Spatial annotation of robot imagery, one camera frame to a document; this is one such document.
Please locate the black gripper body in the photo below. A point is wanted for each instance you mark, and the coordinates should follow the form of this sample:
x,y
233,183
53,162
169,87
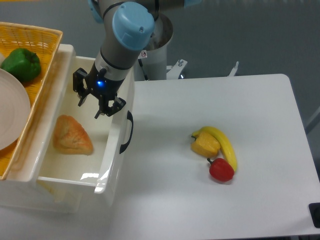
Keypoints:
x,y
103,82

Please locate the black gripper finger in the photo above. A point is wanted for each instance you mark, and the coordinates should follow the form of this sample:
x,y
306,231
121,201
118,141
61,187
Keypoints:
x,y
82,94
103,105

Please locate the triangle bread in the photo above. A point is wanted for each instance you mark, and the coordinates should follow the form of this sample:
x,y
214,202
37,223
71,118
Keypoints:
x,y
70,138

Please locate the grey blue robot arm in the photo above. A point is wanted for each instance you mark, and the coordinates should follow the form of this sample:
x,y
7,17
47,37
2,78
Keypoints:
x,y
129,25

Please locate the white upper drawer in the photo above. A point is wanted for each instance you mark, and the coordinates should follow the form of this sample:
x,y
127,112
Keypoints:
x,y
100,169

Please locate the white drawer cabinet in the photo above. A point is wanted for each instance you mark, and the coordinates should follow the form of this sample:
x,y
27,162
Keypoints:
x,y
22,188

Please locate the green bell pepper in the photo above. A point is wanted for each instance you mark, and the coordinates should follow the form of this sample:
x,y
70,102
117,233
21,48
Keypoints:
x,y
23,64

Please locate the yellow woven basket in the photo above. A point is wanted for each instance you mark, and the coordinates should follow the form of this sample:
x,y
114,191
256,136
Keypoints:
x,y
34,48

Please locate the beige plate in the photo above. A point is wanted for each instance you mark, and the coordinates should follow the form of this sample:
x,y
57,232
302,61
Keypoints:
x,y
15,108

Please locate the yellow bell pepper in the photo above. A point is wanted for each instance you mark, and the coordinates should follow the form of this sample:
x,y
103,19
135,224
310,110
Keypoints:
x,y
205,145

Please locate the yellow banana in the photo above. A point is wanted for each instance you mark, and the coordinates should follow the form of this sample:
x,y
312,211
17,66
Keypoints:
x,y
225,144

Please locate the red bell pepper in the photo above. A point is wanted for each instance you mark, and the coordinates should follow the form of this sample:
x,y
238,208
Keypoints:
x,y
220,170

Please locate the black object at table edge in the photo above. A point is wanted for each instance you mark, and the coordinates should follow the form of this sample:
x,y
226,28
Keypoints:
x,y
314,209

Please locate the black drawer handle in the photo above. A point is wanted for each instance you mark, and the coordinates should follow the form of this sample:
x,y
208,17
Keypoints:
x,y
128,132

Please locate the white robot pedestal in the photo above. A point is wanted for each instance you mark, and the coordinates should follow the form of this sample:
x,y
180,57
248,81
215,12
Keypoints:
x,y
152,63

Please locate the white table bracket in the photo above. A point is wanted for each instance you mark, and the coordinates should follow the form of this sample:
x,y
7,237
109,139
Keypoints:
x,y
174,72

